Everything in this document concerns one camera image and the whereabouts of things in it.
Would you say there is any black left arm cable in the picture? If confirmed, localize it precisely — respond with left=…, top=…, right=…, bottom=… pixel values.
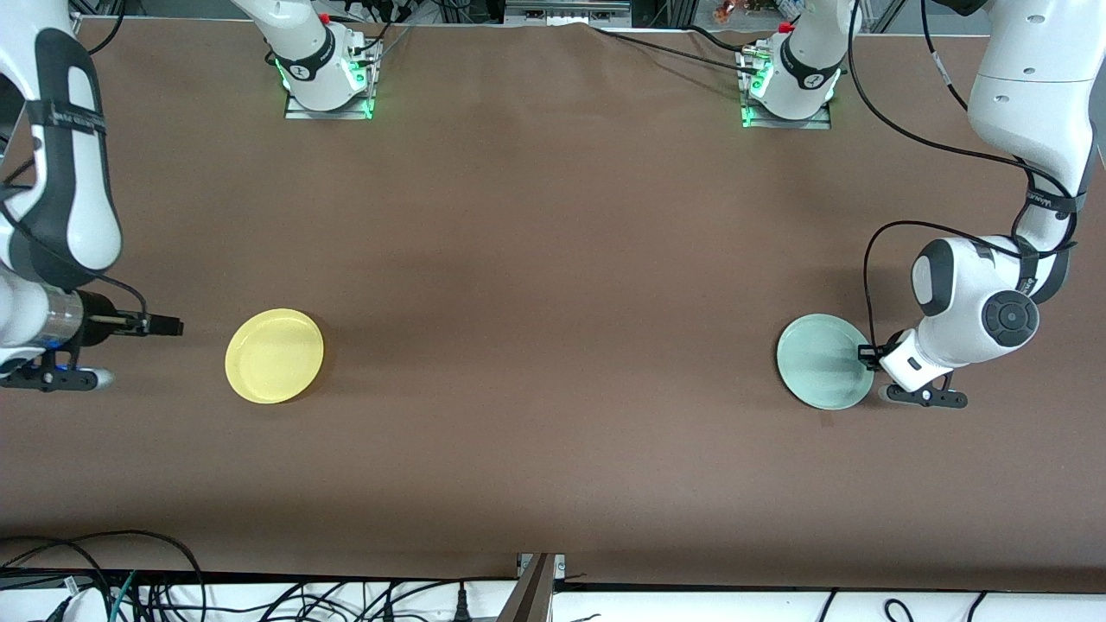
left=846, top=0, right=1082, bottom=352

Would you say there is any teal cable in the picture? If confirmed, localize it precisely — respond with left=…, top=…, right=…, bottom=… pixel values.
left=107, top=570, right=141, bottom=622

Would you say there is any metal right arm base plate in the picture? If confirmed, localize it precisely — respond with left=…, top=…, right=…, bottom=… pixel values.
left=284, top=39, right=383, bottom=121

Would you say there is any long black table cable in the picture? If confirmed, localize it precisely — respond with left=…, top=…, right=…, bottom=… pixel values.
left=591, top=24, right=760, bottom=73

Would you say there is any yellow plate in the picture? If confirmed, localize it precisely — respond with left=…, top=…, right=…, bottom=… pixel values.
left=225, top=308, right=326, bottom=405

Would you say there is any aluminium frame bracket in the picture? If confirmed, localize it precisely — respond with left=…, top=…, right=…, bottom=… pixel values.
left=496, top=553, right=568, bottom=622

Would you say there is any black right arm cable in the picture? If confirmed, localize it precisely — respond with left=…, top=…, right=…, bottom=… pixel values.
left=0, top=0, right=150, bottom=326

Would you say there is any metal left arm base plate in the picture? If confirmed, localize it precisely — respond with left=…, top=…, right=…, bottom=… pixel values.
left=736, top=45, right=834, bottom=130

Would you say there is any black looping floor cable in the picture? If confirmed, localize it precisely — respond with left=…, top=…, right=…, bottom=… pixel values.
left=0, top=530, right=207, bottom=622

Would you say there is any pale green plate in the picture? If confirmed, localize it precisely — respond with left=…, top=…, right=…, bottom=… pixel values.
left=775, top=313, right=876, bottom=411

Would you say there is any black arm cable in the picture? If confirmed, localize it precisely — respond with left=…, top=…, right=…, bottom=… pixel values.
left=846, top=0, right=1082, bottom=352
left=0, top=0, right=150, bottom=326

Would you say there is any grey aluminium rail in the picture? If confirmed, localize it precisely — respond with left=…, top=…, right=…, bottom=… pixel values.
left=505, top=0, right=633, bottom=27

